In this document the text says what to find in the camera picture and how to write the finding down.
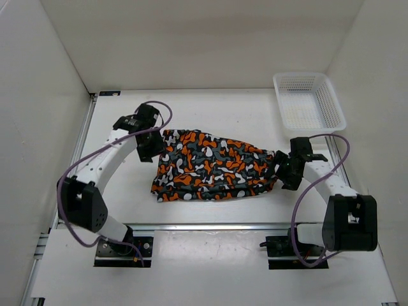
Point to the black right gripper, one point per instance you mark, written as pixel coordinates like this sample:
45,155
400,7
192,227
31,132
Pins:
290,183

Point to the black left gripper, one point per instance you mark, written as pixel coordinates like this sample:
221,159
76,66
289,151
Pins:
145,155

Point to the orange black camouflage shorts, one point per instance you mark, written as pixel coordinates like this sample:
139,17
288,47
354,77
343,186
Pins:
199,166

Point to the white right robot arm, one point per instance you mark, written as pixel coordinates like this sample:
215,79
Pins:
350,220

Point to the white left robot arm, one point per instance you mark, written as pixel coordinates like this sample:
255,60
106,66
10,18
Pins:
80,189

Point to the white plastic mesh basket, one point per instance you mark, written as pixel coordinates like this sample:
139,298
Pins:
308,104

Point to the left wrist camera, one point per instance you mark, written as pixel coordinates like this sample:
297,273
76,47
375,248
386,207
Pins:
147,114

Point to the aluminium front frame rail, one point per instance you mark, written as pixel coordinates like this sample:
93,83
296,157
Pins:
263,226

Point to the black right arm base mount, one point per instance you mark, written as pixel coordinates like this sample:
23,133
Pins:
281,255

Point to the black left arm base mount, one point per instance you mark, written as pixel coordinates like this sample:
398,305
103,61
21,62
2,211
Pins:
109,255

